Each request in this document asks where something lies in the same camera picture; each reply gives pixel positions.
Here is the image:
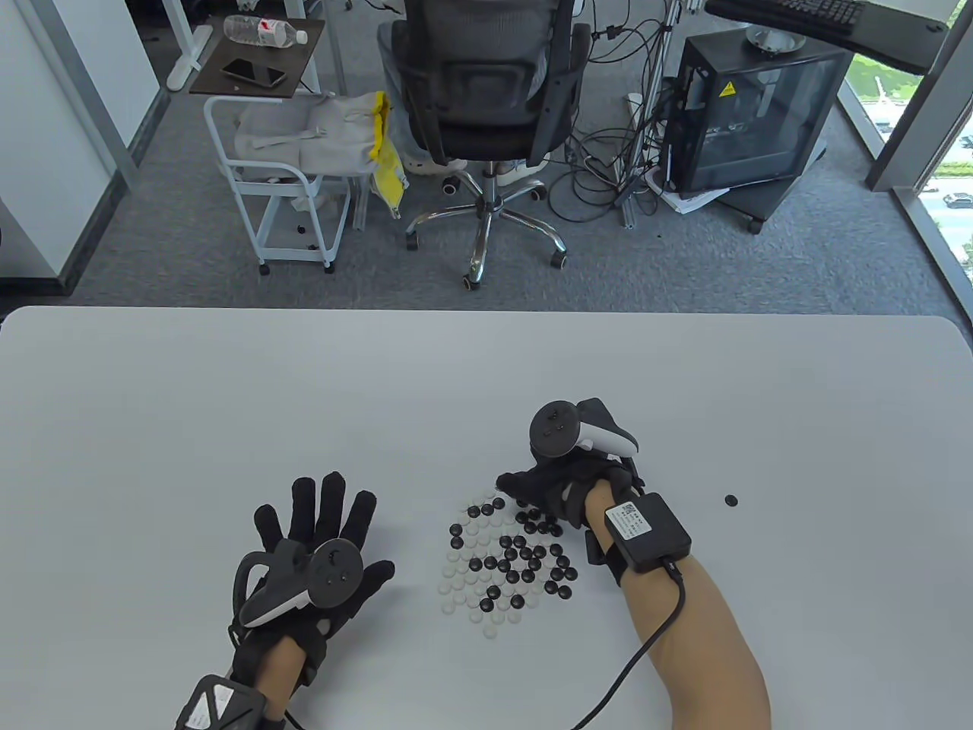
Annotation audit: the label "grey fabric bag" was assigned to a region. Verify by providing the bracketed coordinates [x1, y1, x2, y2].
[234, 95, 381, 179]

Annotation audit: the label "black wrist box cable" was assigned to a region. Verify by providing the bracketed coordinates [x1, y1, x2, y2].
[574, 559, 689, 730]

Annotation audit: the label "white papers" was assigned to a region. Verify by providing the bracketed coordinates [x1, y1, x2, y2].
[646, 167, 731, 214]

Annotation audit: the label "brown side table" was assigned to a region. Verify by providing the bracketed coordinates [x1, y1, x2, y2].
[189, 17, 326, 98]

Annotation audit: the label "grey window pillar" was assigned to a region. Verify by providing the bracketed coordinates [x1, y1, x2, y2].
[865, 0, 973, 195]

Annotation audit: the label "black and white right controller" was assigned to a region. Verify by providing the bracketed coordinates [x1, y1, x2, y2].
[529, 398, 639, 459]

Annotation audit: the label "tangle of black floor cables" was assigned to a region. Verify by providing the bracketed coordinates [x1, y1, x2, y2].
[547, 15, 677, 225]

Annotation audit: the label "yellow plastic bag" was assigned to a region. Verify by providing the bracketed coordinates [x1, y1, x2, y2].
[368, 91, 409, 220]

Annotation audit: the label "black patterned wrist camera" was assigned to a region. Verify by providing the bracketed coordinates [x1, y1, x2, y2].
[173, 674, 267, 730]

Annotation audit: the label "black labelled wrist camera box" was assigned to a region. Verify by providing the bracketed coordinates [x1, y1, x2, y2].
[604, 493, 693, 574]

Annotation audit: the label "black keyboard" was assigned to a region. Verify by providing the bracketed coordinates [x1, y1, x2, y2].
[749, 0, 867, 37]

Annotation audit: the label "black and white left controller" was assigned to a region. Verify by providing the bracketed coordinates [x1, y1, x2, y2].
[230, 538, 364, 629]

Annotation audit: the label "white desk leg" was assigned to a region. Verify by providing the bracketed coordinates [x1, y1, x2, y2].
[163, 0, 215, 94]

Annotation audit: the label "pile of mixed go stones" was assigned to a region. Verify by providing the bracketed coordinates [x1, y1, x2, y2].
[437, 490, 580, 640]

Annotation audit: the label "black wrist strap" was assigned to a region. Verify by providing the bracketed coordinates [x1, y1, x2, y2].
[584, 528, 632, 586]

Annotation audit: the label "black mesh office chair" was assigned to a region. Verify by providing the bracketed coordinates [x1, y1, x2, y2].
[388, 0, 592, 294]

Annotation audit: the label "white rolling cart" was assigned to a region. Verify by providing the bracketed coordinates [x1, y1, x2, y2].
[204, 95, 352, 276]

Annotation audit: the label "round silver stand base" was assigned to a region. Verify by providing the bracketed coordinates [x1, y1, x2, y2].
[745, 21, 807, 56]

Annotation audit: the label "black smartphone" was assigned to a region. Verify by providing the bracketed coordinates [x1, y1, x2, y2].
[220, 58, 288, 87]

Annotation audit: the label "person's right forearm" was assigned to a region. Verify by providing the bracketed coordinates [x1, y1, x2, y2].
[584, 481, 772, 730]

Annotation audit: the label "aluminium frame post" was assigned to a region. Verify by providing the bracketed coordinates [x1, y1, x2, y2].
[622, 0, 681, 229]

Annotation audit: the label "black computer case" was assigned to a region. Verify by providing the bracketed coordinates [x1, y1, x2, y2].
[665, 32, 854, 200]

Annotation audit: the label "black and white controller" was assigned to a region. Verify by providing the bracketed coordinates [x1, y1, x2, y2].
[529, 398, 639, 459]
[230, 538, 364, 629]

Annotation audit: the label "clear plastic water bottle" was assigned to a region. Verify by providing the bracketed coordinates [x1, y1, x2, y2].
[223, 14, 309, 49]

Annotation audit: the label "black wheeled platform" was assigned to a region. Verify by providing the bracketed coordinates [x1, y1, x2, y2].
[718, 163, 826, 235]

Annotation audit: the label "person's right hand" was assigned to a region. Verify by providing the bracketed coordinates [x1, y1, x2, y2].
[496, 449, 647, 533]

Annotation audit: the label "person's left hand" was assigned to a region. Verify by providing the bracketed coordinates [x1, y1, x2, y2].
[228, 471, 396, 689]

